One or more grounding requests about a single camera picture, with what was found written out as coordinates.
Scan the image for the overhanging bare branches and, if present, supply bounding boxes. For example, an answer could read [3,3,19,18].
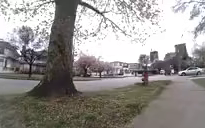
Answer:
[173,0,205,38]

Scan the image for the low pale house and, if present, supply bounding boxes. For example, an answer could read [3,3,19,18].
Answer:
[109,60,141,76]

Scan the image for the low brown house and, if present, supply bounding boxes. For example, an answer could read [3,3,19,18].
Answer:
[19,49,50,74]

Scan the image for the grey asphalt road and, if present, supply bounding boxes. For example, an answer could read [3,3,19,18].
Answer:
[0,74,191,96]

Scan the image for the grass strip with fallen petals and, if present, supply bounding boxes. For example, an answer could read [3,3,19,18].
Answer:
[0,79,173,128]

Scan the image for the dark bare tree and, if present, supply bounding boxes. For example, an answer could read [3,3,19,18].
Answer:
[9,25,48,79]

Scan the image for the dark tall buildings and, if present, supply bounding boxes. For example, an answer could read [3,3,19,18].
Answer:
[149,42,194,73]

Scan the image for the silver car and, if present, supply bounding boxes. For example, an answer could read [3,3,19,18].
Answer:
[177,66,204,77]

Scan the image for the pink blossoming tree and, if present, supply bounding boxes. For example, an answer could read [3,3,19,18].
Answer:
[93,59,113,79]
[73,53,98,78]

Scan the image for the huge thick-trunked tree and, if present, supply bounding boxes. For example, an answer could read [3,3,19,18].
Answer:
[0,0,164,98]

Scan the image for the pale house with dark roof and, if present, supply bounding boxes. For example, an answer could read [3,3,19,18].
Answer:
[0,39,22,74]

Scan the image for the grey concrete pavement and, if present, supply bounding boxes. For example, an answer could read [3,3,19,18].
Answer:
[131,78,205,128]

